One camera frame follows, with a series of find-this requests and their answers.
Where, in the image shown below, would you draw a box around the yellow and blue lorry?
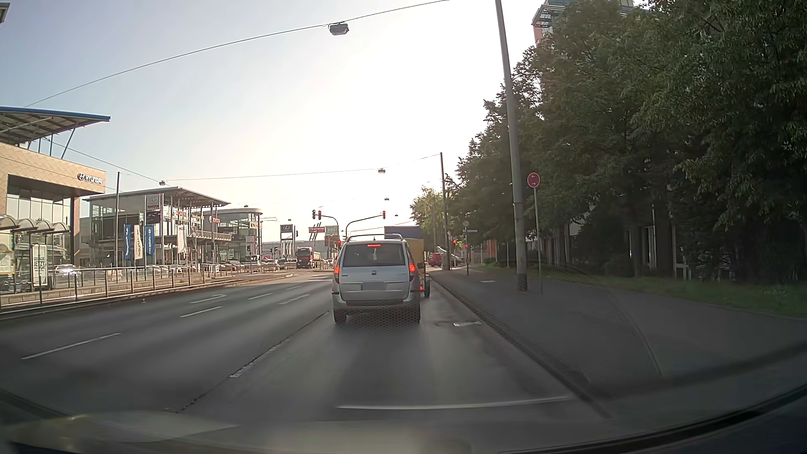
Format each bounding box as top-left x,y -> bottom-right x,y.
384,226 -> 432,298

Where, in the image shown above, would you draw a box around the grey pole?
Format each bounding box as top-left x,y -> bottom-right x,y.
439,152 -> 451,271

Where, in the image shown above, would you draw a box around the silver estate car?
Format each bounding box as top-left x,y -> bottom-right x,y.
332,234 -> 422,325

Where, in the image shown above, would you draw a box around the signpost with traffic light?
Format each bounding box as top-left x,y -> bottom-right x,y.
451,221 -> 479,276

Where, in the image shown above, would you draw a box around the round red road sign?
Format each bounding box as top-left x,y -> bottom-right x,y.
527,172 -> 543,295

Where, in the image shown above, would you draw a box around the grey asphalt road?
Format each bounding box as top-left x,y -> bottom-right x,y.
0,267 -> 606,436

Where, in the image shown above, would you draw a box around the row of parked cars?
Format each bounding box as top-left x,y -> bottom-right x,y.
208,257 -> 298,272

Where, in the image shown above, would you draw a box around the car's own bonnet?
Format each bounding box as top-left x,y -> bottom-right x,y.
0,383 -> 807,454

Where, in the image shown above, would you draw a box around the grey pavement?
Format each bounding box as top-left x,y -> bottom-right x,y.
429,267 -> 807,404

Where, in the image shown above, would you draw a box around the glass showroom building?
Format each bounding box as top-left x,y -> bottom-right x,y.
81,186 -> 264,268

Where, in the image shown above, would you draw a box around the row of trees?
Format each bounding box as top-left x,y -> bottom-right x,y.
410,0 -> 807,285

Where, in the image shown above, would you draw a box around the tall building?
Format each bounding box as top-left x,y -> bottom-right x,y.
531,0 -> 635,45

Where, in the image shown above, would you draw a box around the row of flags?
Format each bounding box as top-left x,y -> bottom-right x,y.
123,223 -> 189,262

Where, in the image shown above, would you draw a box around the raised tram platform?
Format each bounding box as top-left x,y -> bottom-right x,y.
0,271 -> 297,315

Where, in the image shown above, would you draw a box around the metal railing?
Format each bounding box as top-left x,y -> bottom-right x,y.
0,261 -> 297,310

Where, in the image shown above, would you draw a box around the grass verge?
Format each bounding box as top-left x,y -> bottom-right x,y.
469,262 -> 807,317

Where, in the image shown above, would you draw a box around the road markings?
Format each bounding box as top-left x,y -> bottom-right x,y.
21,272 -> 573,412

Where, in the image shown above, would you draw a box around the beige car dealership building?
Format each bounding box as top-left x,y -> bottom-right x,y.
0,106 -> 111,292

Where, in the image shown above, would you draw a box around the tram stop shelter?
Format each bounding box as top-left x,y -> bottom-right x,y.
0,214 -> 71,293

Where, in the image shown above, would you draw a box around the tall grey lamp post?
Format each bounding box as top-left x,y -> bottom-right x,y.
494,0 -> 528,292

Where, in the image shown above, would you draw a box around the overhead wires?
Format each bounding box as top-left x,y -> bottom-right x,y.
0,0 -> 450,190

